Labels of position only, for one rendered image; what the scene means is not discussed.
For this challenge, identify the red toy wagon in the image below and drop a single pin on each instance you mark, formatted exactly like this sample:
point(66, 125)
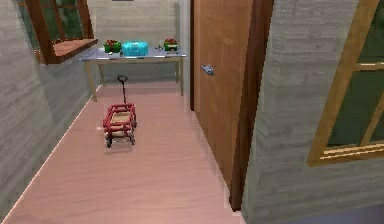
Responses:
point(120, 121)

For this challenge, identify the light brown framed window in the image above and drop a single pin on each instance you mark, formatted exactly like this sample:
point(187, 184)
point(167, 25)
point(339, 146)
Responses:
point(336, 100)

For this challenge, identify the small grey green object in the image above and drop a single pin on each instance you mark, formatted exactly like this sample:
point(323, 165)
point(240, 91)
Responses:
point(159, 48)

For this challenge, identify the turquoise box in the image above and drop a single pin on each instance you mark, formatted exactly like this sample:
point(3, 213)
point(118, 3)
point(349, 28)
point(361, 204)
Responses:
point(135, 48)

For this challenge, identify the green red gift box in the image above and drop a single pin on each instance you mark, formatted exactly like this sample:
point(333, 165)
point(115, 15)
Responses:
point(112, 46)
point(170, 44)

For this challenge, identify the grey top wooden table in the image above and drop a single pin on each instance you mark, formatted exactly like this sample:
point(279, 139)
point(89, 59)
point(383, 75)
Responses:
point(133, 57)

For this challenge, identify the dark brown framed window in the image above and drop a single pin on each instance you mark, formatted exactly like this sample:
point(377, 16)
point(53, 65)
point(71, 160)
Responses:
point(63, 43)

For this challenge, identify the brown wooden room door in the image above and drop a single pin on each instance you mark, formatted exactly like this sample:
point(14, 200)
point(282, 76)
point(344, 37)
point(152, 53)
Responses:
point(220, 83)

